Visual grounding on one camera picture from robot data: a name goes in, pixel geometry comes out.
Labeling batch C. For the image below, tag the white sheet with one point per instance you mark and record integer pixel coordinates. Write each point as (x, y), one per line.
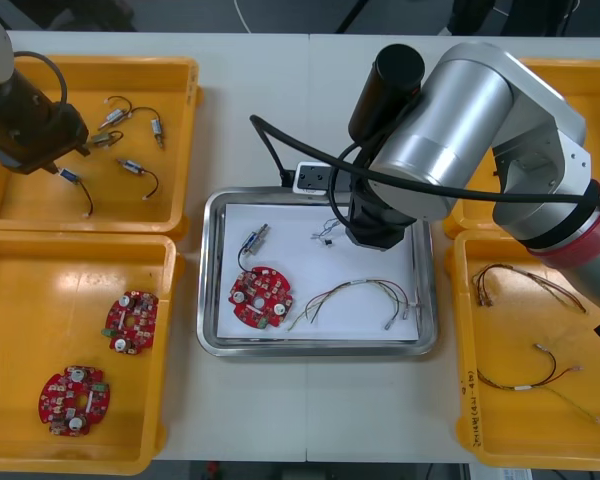
(330, 265)

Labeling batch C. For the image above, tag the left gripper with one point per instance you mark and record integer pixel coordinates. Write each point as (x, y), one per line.
(40, 135)

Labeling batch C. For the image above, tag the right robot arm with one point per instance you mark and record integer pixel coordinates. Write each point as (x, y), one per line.
(455, 125)

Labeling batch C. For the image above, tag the group of metal solenoids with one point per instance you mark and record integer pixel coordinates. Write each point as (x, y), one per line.
(70, 175)

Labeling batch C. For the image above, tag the round red circuit board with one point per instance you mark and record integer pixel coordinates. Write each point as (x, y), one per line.
(72, 400)
(265, 290)
(130, 322)

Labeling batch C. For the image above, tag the steel tray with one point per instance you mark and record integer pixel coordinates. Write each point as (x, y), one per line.
(207, 300)

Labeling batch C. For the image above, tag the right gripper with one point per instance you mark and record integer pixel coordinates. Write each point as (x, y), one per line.
(377, 225)

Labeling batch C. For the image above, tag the black stand leg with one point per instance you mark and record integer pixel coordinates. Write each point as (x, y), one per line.
(352, 17)

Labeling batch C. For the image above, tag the red-black and green-yellow harness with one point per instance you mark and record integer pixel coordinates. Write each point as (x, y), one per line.
(522, 388)

